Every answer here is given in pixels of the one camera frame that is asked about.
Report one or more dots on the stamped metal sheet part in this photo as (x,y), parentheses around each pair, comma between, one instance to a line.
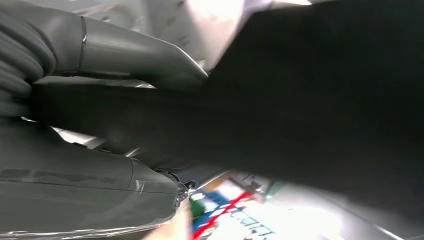
(149,20)

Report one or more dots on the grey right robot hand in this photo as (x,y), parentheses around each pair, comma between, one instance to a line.
(82,198)

